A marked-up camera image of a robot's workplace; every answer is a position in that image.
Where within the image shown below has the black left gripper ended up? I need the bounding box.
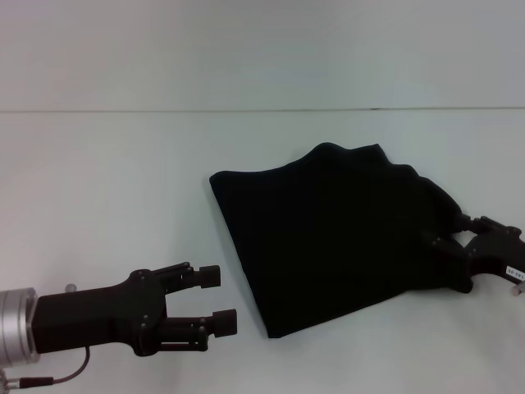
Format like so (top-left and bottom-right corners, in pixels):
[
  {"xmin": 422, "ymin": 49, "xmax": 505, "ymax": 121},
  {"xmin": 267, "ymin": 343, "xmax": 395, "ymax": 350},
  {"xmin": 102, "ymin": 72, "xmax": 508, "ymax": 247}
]
[{"xmin": 31, "ymin": 261, "xmax": 240, "ymax": 357}]

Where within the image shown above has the black t-shirt with FREE print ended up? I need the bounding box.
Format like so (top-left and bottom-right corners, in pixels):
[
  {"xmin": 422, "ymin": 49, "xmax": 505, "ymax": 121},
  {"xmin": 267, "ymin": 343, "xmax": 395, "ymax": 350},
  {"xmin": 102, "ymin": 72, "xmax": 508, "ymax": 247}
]
[{"xmin": 208, "ymin": 141, "xmax": 473, "ymax": 340}]

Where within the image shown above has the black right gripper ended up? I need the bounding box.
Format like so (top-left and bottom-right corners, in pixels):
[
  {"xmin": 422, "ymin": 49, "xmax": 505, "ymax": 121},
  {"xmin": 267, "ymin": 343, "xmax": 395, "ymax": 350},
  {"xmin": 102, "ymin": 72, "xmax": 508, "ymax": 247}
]
[{"xmin": 423, "ymin": 212, "xmax": 525, "ymax": 295}]

